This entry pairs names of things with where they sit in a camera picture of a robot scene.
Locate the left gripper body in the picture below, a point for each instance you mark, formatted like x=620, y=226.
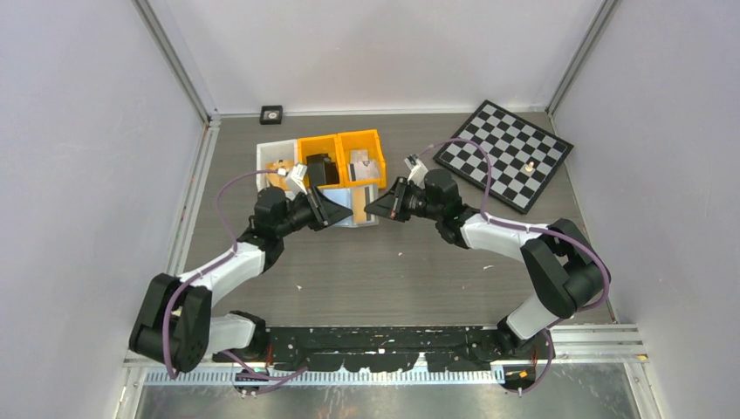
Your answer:
x=311, y=215

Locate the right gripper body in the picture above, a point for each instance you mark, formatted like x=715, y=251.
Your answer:
x=409, y=202

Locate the clear plastic card holder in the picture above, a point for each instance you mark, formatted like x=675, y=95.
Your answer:
x=342, y=196

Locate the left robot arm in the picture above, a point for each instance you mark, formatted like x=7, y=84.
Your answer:
x=175, y=325

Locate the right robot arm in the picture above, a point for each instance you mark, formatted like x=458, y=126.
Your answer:
x=566, y=274

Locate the cards in orange bin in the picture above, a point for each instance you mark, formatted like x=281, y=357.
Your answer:
x=362, y=167

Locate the black box in bin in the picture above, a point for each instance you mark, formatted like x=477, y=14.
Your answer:
x=322, y=170

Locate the right orange storage bin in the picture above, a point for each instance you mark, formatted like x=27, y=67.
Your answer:
x=369, y=140

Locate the orange storage bin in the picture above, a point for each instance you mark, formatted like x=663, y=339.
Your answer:
x=328, y=144
x=369, y=140

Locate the wooden pieces in bin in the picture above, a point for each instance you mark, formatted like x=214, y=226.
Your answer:
x=278, y=171

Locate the middle orange storage bin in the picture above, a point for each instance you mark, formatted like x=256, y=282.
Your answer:
x=328, y=144

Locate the white storage bin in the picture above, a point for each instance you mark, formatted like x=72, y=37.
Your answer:
x=269, y=154

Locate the small black square device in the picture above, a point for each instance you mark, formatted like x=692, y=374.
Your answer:
x=271, y=115

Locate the black white chessboard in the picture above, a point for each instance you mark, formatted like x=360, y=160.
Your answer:
x=492, y=147

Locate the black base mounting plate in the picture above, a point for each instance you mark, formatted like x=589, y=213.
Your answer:
x=385, y=349

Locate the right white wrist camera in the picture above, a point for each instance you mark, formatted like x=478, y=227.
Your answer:
x=417, y=169

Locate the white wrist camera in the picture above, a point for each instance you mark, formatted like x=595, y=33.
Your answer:
x=417, y=169
x=295, y=180

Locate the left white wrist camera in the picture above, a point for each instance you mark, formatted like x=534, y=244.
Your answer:
x=295, y=180

